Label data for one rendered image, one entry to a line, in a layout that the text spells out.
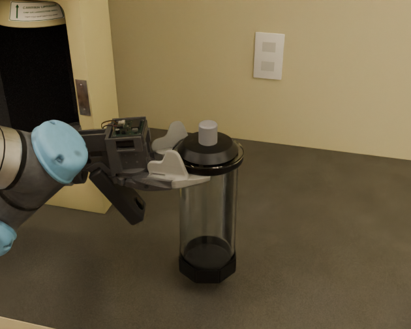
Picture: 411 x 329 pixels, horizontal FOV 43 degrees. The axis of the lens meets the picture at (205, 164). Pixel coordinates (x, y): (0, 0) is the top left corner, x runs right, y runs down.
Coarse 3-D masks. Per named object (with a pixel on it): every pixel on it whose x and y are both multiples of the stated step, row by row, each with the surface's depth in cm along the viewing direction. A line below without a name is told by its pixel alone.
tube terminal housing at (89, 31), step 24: (48, 0) 87; (72, 0) 86; (96, 0) 92; (72, 24) 88; (96, 24) 93; (72, 48) 91; (96, 48) 94; (96, 72) 96; (96, 96) 97; (96, 120) 98; (72, 192) 107; (96, 192) 106
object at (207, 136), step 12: (204, 120) 77; (204, 132) 76; (216, 132) 76; (180, 144) 79; (192, 144) 77; (204, 144) 77; (216, 144) 77; (228, 144) 77; (192, 156) 75; (204, 156) 75; (216, 156) 75; (228, 156) 76
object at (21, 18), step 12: (0, 0) 94; (12, 0) 92; (24, 0) 92; (36, 0) 92; (0, 12) 94; (12, 12) 93; (24, 12) 92; (36, 12) 92; (48, 12) 93; (60, 12) 94; (0, 24) 94; (12, 24) 93; (24, 24) 93; (36, 24) 93; (48, 24) 93; (60, 24) 94
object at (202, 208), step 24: (240, 144) 80; (216, 168) 74; (192, 192) 78; (216, 192) 77; (192, 216) 80; (216, 216) 79; (192, 240) 82; (216, 240) 82; (192, 264) 85; (216, 264) 84
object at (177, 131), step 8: (176, 128) 82; (184, 128) 82; (168, 136) 82; (176, 136) 82; (184, 136) 83; (152, 144) 82; (160, 144) 82; (168, 144) 83; (160, 152) 82; (160, 160) 82
